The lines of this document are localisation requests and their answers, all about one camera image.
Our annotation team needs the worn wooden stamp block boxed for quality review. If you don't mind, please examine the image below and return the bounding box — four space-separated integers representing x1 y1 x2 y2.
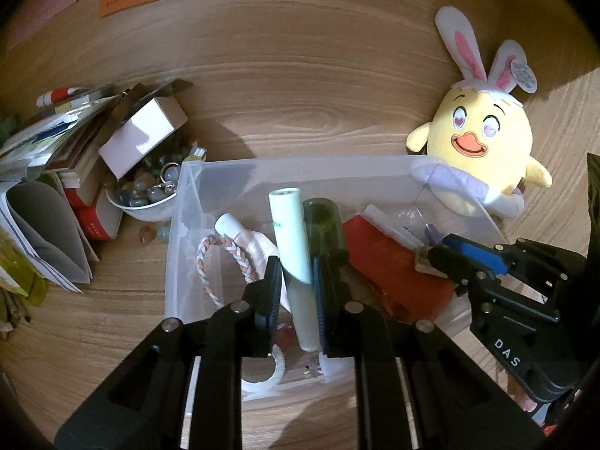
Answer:
414 247 447 278

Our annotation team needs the red packet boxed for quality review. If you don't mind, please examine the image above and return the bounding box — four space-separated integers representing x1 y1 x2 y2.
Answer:
343 215 454 324

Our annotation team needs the white tape roll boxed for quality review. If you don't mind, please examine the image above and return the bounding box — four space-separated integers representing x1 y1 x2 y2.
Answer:
241 344 286 394

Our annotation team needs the white braided rope bracelet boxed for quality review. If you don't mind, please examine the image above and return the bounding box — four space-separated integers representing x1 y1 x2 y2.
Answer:
195 234 261 310

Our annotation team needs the dark green glass bottle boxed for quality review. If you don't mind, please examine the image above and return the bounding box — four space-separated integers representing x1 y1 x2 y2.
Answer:
303 197 349 266

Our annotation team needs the pale green stick tube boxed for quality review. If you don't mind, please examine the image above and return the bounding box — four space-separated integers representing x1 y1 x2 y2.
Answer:
268 187 320 353

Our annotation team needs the purple black cosmetic bottle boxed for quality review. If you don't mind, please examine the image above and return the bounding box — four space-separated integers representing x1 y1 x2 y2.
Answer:
424 222 444 247

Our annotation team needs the person's right hand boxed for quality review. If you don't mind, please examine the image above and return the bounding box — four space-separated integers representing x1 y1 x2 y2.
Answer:
507 378 538 414

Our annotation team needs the yellow chick plush toy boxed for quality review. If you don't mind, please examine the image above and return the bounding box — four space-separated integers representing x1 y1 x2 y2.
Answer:
406 6 552 218

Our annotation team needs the clear plastic storage bin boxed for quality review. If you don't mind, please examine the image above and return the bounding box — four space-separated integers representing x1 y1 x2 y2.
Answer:
165 156 503 383

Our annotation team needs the white bowl of marbles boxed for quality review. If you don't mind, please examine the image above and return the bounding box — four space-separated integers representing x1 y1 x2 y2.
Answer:
105 142 207 222

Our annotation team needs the yellow green spray bottle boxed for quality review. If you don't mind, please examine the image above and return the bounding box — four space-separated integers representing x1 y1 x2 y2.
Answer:
0 232 48 306

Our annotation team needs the stack of books papers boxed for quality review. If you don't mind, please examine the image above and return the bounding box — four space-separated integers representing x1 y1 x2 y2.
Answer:
0 79 194 242

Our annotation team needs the small white cardboard box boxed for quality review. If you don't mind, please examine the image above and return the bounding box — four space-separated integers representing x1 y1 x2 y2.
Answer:
99 96 188 180

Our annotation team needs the red white marker pen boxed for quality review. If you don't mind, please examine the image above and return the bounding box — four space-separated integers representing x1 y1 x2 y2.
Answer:
36 86 87 109

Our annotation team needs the pink sticky note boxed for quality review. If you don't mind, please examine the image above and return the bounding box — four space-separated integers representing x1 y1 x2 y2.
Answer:
6 0 77 51

